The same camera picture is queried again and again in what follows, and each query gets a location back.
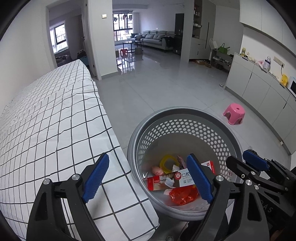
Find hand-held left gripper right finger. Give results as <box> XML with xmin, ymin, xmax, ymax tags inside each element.
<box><xmin>186</xmin><ymin>153</ymin><xmax>270</xmax><ymax>241</ymax></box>

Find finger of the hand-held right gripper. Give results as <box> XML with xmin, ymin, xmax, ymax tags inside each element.
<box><xmin>225</xmin><ymin>156</ymin><xmax>288</xmax><ymax>193</ymax></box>
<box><xmin>242</xmin><ymin>149</ymin><xmax>294</xmax><ymax>183</ymax></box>

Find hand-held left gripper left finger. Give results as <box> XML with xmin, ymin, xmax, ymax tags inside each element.
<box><xmin>26</xmin><ymin>152</ymin><xmax>110</xmax><ymax>241</ymax></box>

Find red and white cardboard box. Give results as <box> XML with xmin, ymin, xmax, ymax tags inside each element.
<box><xmin>201</xmin><ymin>160</ymin><xmax>241</xmax><ymax>183</ymax></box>
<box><xmin>147</xmin><ymin>168</ymin><xmax>197</xmax><ymax>192</ymax></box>

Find red plastic bag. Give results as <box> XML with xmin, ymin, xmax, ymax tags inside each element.
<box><xmin>169</xmin><ymin>186</ymin><xmax>199</xmax><ymax>207</ymax></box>

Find yellow plastic ring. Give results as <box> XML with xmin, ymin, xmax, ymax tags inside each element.
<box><xmin>159</xmin><ymin>155</ymin><xmax>179</xmax><ymax>173</ymax></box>

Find grey perforated plastic basket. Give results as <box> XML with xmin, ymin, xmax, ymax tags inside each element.
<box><xmin>127</xmin><ymin>107</ymin><xmax>243</xmax><ymax>220</ymax></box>

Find pink plastic stool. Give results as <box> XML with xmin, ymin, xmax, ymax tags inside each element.
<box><xmin>223</xmin><ymin>103</ymin><xmax>246</xmax><ymax>126</ymax></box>

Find white sideboard cabinet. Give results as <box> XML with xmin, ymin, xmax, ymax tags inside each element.
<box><xmin>225</xmin><ymin>52</ymin><xmax>296</xmax><ymax>156</ymax></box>

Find black and white checked tablecloth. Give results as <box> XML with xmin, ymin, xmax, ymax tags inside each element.
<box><xmin>0</xmin><ymin>59</ymin><xmax>160</xmax><ymax>241</ymax></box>

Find white microwave oven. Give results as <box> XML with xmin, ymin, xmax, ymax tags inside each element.
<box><xmin>287</xmin><ymin>76</ymin><xmax>296</xmax><ymax>96</ymax></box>

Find shoe rack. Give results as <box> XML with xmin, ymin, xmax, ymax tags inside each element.
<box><xmin>210</xmin><ymin>48</ymin><xmax>234</xmax><ymax>70</ymax></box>

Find green bag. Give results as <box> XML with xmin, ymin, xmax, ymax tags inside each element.
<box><xmin>218</xmin><ymin>43</ymin><xmax>230</xmax><ymax>55</ymax></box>

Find white low cabinet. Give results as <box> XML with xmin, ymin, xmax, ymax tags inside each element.
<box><xmin>189</xmin><ymin>37</ymin><xmax>210</xmax><ymax>62</ymax></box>

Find black coffee table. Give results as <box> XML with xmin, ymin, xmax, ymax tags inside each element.
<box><xmin>122</xmin><ymin>40</ymin><xmax>144</xmax><ymax>52</ymax></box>

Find bedroom window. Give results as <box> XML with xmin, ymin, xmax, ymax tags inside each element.
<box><xmin>50</xmin><ymin>23</ymin><xmax>69</xmax><ymax>54</ymax></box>

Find grey sofa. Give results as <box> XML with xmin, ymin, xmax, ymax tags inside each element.
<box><xmin>131</xmin><ymin>30</ymin><xmax>176</xmax><ymax>52</ymax></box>

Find black door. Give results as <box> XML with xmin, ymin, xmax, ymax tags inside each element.
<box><xmin>174</xmin><ymin>13</ymin><xmax>185</xmax><ymax>55</ymax></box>

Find balcony window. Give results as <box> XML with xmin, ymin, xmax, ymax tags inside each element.
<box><xmin>112</xmin><ymin>13</ymin><xmax>133</xmax><ymax>42</ymax></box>

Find white upper wall cabinets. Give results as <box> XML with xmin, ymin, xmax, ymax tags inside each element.
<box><xmin>239</xmin><ymin>0</ymin><xmax>296</xmax><ymax>50</ymax></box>

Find open wall shelf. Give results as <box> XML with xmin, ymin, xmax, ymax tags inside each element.
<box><xmin>193</xmin><ymin>0</ymin><xmax>206</xmax><ymax>39</ymax></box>

